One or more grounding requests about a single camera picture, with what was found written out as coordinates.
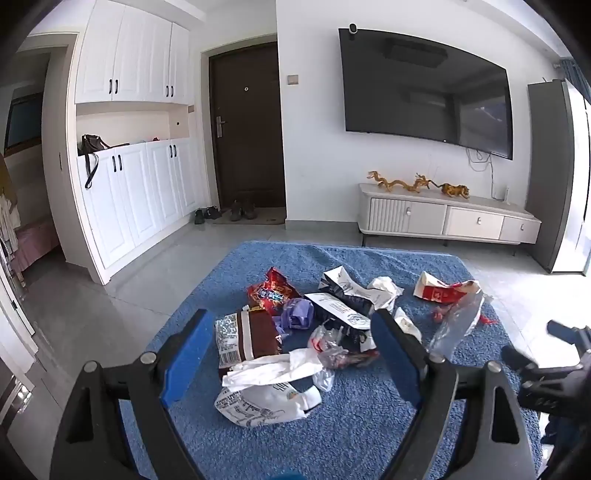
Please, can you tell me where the black packet with white label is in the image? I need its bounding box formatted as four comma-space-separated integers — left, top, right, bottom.
304, 292, 380, 356

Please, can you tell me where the blue fluffy blanket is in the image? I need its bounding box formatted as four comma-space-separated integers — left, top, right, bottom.
117, 240, 543, 480

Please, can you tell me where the clear plastic wrap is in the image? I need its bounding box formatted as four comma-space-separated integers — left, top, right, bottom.
427, 291, 485, 363

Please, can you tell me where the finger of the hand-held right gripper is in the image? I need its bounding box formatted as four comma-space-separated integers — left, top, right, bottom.
547, 320, 591, 352
501, 344, 555, 380

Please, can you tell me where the white plastic bag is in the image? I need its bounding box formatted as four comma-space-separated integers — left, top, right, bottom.
222, 347, 324, 388

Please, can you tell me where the blue curtain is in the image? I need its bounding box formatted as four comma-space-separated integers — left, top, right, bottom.
556, 58, 591, 101

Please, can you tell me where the pink bed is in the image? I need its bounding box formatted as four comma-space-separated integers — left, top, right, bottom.
14, 216, 62, 274

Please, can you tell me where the white printed packet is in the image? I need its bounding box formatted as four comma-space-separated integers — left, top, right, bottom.
213, 381, 322, 428

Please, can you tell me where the red and white paper carton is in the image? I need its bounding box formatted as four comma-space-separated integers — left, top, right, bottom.
412, 271, 483, 306

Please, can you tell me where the wall-mounted television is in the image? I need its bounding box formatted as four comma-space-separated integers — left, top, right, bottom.
338, 28, 514, 161

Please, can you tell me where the brown handbag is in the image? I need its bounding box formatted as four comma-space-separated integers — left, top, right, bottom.
78, 134, 131, 190

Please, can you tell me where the small white paper scrap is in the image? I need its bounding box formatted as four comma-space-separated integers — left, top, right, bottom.
392, 307, 423, 344

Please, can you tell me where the grey doormat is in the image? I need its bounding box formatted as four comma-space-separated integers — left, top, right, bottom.
212, 206, 287, 226

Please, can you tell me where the black and white crumpled packet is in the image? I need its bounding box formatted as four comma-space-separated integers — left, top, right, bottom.
318, 266, 372, 303

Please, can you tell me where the white television cable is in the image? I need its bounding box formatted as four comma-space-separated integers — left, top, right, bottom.
465, 148, 496, 186

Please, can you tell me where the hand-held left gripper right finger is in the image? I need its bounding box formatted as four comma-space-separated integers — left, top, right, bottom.
369, 308, 539, 480

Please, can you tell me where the brown and white packet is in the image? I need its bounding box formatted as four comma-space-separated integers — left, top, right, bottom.
213, 308, 283, 370

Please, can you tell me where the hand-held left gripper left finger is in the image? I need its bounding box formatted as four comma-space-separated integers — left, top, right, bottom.
48, 308, 222, 480

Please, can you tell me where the tall grey cabinet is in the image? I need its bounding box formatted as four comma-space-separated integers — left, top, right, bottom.
526, 78, 591, 274

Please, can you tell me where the dark framed window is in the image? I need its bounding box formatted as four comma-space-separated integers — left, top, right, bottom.
4, 92, 44, 151

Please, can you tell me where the crumpled purple paper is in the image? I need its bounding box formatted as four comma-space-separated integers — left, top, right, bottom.
272, 298, 317, 334

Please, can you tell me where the white television console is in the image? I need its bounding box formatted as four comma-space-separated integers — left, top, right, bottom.
358, 183, 542, 257

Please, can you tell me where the red and clear wrapper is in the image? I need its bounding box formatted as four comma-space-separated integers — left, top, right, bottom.
309, 325, 380, 370

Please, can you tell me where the white crumpled paper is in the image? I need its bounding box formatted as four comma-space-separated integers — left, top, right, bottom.
367, 276, 404, 310

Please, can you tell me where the small clear plastic wrapper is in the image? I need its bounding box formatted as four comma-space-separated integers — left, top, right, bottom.
313, 367, 335, 393

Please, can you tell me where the dark brown door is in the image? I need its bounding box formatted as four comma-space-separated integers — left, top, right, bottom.
209, 41, 287, 210

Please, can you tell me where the person's right forearm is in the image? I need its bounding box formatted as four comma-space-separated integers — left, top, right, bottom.
541, 413, 591, 467

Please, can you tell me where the white wall cabinet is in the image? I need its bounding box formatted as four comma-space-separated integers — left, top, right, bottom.
75, 0, 195, 106

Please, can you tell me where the red snack packet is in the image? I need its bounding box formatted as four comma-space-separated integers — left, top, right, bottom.
247, 267, 303, 318

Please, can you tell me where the large golden dragon figurine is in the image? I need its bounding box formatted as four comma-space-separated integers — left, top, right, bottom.
368, 171, 419, 193

